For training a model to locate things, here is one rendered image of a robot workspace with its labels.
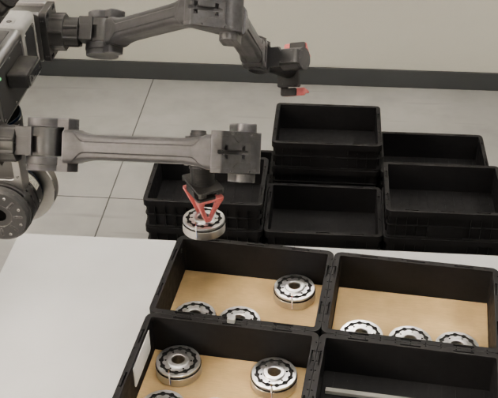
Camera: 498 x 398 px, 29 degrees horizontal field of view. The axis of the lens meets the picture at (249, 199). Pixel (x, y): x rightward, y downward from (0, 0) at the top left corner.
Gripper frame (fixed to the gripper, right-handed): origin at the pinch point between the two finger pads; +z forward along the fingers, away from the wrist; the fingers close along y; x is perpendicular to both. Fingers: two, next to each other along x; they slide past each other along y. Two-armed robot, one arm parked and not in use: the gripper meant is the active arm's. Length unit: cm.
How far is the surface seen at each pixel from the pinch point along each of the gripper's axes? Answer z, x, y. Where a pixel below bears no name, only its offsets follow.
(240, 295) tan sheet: 22.7, -6.5, -6.4
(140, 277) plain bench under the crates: 34.7, 7.9, 27.7
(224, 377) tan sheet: 24.0, 9.3, -30.0
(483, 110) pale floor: 94, -225, 157
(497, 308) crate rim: 13, -52, -49
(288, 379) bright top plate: 21.0, -1.5, -39.9
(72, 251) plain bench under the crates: 34, 21, 48
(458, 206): 52, -113, 38
